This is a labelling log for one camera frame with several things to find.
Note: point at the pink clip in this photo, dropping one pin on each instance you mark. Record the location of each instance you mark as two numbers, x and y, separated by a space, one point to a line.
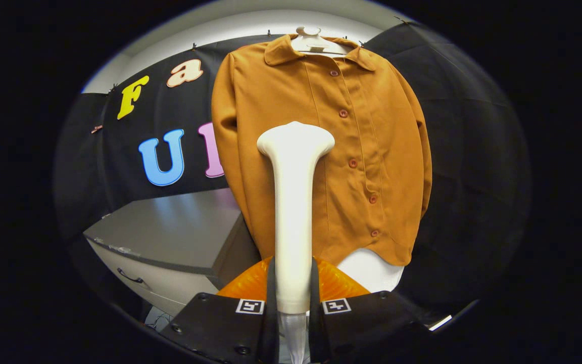
96 129

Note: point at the white garment steamer head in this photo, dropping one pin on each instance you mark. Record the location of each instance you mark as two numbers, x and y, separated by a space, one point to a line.
293 202

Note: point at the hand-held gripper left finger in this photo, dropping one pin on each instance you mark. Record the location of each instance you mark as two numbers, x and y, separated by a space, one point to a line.
271 323

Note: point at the grey drawer cabinet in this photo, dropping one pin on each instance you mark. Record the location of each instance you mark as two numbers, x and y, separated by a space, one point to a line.
180 222

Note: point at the orange button-up shirt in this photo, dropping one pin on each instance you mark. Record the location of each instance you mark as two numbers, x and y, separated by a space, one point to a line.
281 91

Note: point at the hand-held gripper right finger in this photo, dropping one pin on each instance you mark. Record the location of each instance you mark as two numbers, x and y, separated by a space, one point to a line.
315 323

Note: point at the white clothes hanger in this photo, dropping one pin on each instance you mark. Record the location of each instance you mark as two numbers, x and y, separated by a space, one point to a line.
316 44

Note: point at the white panel behind shirt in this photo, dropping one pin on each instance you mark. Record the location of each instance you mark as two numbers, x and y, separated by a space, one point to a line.
372 270

